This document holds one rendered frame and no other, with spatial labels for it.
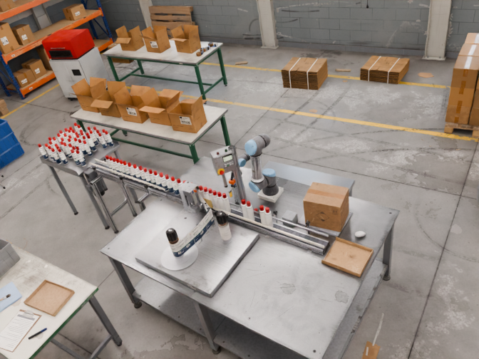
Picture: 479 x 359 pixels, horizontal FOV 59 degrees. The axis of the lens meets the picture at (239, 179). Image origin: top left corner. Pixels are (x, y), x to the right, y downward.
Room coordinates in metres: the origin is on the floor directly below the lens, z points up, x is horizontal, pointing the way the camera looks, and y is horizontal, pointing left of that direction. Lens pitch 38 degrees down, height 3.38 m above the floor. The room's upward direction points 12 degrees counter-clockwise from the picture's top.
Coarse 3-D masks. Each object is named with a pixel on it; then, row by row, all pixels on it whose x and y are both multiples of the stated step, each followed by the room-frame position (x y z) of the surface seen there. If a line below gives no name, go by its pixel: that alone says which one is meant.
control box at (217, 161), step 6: (216, 150) 2.92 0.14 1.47; (222, 150) 2.90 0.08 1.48; (228, 150) 2.88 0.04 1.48; (216, 156) 2.84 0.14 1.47; (222, 156) 2.84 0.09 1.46; (216, 162) 2.83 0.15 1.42; (222, 162) 2.84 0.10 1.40; (234, 162) 2.86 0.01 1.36; (216, 168) 2.83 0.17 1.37; (222, 168) 2.83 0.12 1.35; (228, 168) 2.85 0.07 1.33; (234, 168) 2.86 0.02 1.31
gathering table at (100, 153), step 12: (60, 144) 4.63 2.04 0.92; (48, 156) 4.46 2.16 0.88; (84, 156) 4.29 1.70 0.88; (96, 156) 4.24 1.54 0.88; (60, 168) 4.15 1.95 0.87; (72, 168) 4.09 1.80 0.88; (84, 168) 4.03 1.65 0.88; (60, 180) 4.40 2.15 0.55; (84, 180) 3.98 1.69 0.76; (132, 192) 4.36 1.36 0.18; (72, 204) 4.39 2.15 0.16; (96, 204) 3.98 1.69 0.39; (108, 228) 3.98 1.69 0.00
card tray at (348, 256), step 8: (336, 240) 2.28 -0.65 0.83; (344, 240) 2.24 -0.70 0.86; (336, 248) 2.20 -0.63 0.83; (344, 248) 2.19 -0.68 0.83; (352, 248) 2.17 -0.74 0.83; (360, 248) 2.15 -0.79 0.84; (368, 248) 2.11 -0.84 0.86; (328, 256) 2.14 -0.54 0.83; (336, 256) 2.12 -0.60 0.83; (344, 256) 2.11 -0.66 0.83; (352, 256) 2.09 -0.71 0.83; (360, 256) 2.07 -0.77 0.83; (368, 256) 2.06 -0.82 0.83; (328, 264) 2.06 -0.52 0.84; (336, 264) 2.05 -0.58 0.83; (344, 264) 2.03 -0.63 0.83; (352, 264) 2.02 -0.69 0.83; (360, 264) 2.00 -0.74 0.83; (352, 272) 1.93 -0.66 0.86; (360, 272) 1.91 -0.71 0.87
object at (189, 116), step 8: (200, 96) 4.62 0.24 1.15; (184, 104) 4.81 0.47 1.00; (192, 104) 4.46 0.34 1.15; (200, 104) 4.61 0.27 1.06; (176, 112) 4.75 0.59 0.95; (184, 112) 4.83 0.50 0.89; (192, 112) 4.46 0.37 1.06; (200, 112) 4.59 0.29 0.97; (176, 120) 4.58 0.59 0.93; (184, 120) 4.51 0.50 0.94; (192, 120) 4.44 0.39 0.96; (200, 120) 4.56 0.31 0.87; (176, 128) 4.59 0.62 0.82; (184, 128) 4.53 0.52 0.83; (192, 128) 4.46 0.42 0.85; (200, 128) 4.52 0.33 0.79
